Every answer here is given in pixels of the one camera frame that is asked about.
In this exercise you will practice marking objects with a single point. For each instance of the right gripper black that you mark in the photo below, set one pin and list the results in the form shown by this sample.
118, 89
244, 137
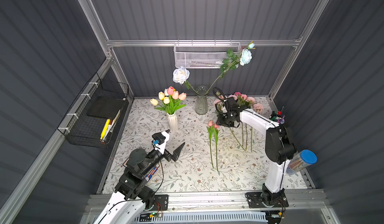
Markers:
226, 119

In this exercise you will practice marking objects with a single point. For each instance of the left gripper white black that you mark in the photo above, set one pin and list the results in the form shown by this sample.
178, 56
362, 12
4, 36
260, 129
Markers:
168, 155

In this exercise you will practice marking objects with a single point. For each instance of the pink carnation stem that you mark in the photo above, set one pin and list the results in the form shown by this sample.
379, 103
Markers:
233, 96

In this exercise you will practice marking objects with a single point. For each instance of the hot pink rose stem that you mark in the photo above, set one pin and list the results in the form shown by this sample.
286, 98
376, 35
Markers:
240, 98

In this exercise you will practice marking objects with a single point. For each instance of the large pink rose stem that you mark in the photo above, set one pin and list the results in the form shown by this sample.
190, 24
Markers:
250, 101

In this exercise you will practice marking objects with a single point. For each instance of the pale pink rose stem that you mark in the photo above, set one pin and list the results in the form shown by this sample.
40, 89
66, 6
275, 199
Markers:
258, 108

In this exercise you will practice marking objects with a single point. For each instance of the pink peony stem with bud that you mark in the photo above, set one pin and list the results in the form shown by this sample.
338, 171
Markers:
219, 105

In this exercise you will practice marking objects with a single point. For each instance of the single pink tulip stem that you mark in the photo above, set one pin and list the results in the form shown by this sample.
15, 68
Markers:
210, 133

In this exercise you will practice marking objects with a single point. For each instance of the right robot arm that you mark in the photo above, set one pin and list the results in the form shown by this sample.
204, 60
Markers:
278, 148

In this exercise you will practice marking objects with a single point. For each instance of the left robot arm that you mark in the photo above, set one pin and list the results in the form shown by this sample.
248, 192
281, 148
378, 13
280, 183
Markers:
131, 195

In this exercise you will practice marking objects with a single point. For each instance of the white ribbed ceramic vase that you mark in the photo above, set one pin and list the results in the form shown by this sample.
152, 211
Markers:
173, 122

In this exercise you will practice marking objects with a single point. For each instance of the clear ribbed glass vase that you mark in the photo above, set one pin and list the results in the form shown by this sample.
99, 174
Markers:
201, 107

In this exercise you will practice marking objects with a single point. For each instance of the blue illustrated book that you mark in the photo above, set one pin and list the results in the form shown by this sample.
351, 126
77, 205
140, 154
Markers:
141, 167

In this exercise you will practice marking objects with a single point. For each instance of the tulip bouquet pink and yellow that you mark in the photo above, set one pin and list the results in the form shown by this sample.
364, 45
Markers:
169, 100

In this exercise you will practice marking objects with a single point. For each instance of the pink pen bucket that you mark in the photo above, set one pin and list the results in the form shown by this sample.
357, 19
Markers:
277, 116

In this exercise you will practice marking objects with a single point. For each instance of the light blue rose stem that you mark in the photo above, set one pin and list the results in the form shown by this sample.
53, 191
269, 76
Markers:
233, 61

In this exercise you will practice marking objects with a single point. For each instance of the white rose stem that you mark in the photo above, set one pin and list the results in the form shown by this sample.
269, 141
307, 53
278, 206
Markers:
181, 76

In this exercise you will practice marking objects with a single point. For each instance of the yellow marker in basket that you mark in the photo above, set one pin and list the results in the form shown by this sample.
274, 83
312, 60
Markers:
104, 131

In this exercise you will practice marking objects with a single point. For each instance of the black notebook in basket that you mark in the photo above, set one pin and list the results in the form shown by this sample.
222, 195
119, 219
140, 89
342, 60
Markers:
105, 107

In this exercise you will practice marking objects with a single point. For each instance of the clear jar blue lid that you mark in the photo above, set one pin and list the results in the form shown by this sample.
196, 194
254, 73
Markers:
300, 161

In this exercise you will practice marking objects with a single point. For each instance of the white mesh wall basket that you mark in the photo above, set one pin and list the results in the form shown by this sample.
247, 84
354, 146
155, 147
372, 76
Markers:
203, 54

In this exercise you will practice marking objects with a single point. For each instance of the black wire wall basket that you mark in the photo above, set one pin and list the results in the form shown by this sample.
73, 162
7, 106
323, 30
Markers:
93, 117

